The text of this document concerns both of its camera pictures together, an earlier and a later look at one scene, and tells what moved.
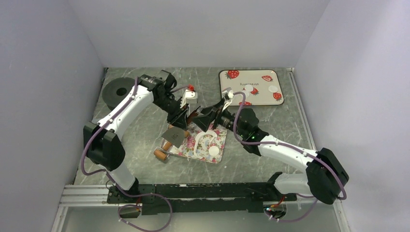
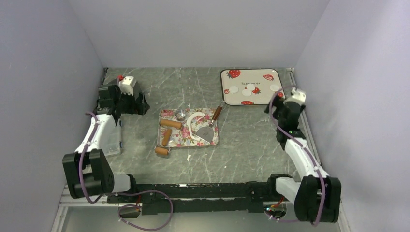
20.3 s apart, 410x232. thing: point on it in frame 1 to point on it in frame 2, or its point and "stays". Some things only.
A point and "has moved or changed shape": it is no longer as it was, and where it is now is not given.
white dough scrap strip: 208,132 to 196,137
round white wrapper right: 273,88 stays
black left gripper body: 172,107 to 126,103
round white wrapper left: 247,94 stays
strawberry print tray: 261,87 stays
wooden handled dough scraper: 174,135 to 207,133
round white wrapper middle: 248,87 stays
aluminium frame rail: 86,195 stays
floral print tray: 207,146 has moved or changed shape
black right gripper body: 223,119 to 278,104
